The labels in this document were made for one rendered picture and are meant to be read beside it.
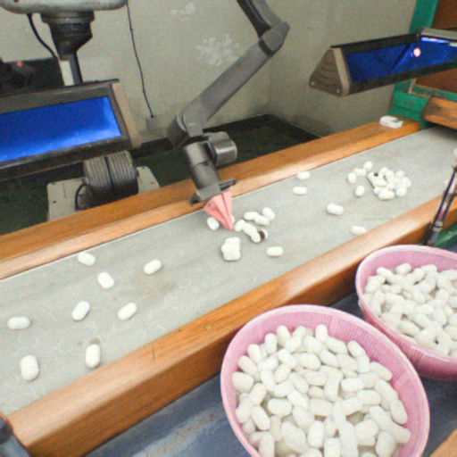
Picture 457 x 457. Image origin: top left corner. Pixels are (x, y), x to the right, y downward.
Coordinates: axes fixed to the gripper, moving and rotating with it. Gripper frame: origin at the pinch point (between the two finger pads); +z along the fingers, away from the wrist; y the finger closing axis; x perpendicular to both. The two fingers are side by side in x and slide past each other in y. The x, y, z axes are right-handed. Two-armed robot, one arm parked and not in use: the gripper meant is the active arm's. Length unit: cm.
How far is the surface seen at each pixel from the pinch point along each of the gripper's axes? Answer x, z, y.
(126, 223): 8.3, -10.5, -18.3
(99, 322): -4.3, 7.6, -32.0
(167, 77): 146, -143, 85
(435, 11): -12, -36, 92
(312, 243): -6.8, 11.4, 12.4
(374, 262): -15.4, 20.0, 16.5
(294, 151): 12.5, -15.6, 37.5
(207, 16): 118, -164, 120
